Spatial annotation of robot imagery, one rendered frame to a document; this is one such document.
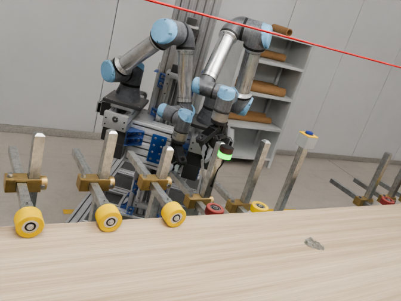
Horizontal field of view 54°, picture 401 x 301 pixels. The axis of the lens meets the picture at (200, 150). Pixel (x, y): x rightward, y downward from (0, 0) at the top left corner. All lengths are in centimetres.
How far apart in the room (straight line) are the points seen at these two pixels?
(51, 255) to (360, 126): 559
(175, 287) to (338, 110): 495
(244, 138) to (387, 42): 241
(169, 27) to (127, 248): 104
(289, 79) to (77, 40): 242
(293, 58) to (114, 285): 404
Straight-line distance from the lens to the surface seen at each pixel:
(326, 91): 566
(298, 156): 207
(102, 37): 409
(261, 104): 505
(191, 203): 179
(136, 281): 123
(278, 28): 463
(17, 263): 124
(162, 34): 193
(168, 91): 238
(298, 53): 485
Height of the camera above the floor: 170
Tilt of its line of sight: 21 degrees down
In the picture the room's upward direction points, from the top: 17 degrees clockwise
